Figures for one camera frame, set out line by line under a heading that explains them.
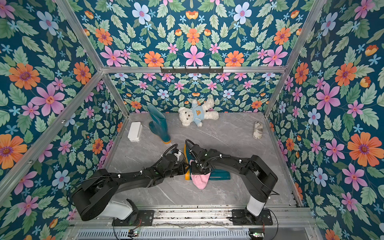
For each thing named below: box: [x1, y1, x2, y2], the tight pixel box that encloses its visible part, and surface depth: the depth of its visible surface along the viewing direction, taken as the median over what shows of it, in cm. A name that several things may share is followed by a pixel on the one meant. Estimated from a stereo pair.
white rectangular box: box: [127, 121, 143, 142], surface depth 106 cm
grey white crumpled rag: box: [252, 121, 263, 140], surface depth 107 cm
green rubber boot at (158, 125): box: [147, 104, 171, 144], surface depth 90 cm
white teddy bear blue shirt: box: [178, 98, 220, 127], surface depth 113 cm
